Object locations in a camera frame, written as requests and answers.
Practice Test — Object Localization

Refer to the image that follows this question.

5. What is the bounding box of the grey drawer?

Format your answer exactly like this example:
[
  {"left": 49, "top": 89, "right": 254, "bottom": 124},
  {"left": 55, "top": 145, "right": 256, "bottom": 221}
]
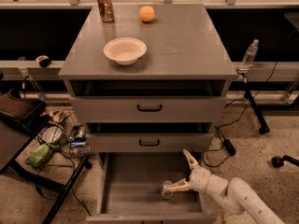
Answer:
[
  {"left": 87, "top": 152, "right": 215, "bottom": 224},
  {"left": 70, "top": 80, "right": 226, "bottom": 123},
  {"left": 87, "top": 123, "right": 213, "bottom": 152}
]

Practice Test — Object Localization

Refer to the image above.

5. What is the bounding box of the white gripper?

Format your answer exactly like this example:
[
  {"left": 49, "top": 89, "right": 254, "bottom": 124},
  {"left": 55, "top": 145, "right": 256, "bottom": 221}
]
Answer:
[{"left": 162, "top": 149, "right": 225, "bottom": 199}]

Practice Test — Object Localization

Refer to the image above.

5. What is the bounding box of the grey drawer cabinet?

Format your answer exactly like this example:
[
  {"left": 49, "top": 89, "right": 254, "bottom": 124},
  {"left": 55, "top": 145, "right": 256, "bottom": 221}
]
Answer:
[{"left": 58, "top": 3, "right": 238, "bottom": 224}]

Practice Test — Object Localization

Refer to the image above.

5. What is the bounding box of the silver green 7up can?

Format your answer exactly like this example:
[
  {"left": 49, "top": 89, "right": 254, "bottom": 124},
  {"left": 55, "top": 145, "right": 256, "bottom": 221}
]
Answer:
[{"left": 161, "top": 180, "right": 173, "bottom": 200}]

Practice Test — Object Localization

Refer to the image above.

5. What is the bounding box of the grey bottom drawer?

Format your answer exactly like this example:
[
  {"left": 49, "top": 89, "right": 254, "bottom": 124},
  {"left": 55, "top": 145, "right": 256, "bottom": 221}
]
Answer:
[{"left": 87, "top": 152, "right": 215, "bottom": 224}]

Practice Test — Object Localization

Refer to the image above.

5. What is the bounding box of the grey top drawer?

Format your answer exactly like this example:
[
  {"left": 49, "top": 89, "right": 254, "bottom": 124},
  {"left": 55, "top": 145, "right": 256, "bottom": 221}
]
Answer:
[{"left": 70, "top": 80, "right": 226, "bottom": 123}]

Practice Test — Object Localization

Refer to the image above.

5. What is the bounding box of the black tripod stand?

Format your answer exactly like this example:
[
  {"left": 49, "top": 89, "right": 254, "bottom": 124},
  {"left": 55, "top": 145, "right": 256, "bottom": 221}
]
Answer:
[{"left": 240, "top": 73, "right": 270, "bottom": 134}]

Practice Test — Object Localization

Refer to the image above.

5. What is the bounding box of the brown soda can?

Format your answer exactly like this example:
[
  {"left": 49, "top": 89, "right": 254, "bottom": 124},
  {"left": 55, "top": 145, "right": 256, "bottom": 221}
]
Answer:
[{"left": 97, "top": 0, "right": 115, "bottom": 22}]

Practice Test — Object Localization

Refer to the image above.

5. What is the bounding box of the black side table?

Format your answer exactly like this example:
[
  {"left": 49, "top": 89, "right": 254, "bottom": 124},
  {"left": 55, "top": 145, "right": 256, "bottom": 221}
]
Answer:
[{"left": 0, "top": 108, "right": 92, "bottom": 224}]

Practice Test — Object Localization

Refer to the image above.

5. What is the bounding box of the clear plastic water bottle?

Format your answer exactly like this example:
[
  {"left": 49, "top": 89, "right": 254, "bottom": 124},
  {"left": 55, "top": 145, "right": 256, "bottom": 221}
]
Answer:
[{"left": 239, "top": 39, "right": 259, "bottom": 73}]

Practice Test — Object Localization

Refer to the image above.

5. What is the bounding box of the black power adapter cable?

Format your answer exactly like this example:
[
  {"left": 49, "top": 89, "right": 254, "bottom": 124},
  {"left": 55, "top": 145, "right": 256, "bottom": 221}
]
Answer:
[{"left": 203, "top": 59, "right": 279, "bottom": 169}]

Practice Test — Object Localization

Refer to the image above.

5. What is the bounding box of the wire basket of snacks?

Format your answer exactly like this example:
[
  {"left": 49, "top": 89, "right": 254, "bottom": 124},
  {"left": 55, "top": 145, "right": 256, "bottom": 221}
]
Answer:
[{"left": 37, "top": 108, "right": 91, "bottom": 159}]

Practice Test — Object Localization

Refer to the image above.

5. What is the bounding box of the grey middle drawer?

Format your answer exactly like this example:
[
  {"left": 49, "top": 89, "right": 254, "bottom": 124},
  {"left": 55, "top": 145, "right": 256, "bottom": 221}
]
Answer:
[{"left": 87, "top": 123, "right": 213, "bottom": 152}]

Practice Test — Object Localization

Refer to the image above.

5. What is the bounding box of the black chair caster leg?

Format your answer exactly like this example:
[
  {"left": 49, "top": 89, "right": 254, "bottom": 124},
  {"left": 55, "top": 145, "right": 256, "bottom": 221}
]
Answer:
[{"left": 271, "top": 155, "right": 299, "bottom": 168}]

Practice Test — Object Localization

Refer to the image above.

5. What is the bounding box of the brown bag on table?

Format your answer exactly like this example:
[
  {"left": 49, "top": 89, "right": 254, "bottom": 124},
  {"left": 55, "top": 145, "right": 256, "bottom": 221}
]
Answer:
[{"left": 0, "top": 89, "right": 46, "bottom": 133}]

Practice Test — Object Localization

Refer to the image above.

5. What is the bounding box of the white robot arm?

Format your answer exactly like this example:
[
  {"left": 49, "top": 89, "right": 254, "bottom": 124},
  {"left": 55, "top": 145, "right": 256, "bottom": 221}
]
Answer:
[{"left": 162, "top": 149, "right": 285, "bottom": 224}]

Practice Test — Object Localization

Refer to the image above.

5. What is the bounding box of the orange fruit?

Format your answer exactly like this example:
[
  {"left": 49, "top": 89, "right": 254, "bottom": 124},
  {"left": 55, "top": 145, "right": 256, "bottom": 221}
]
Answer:
[{"left": 139, "top": 6, "right": 155, "bottom": 22}]

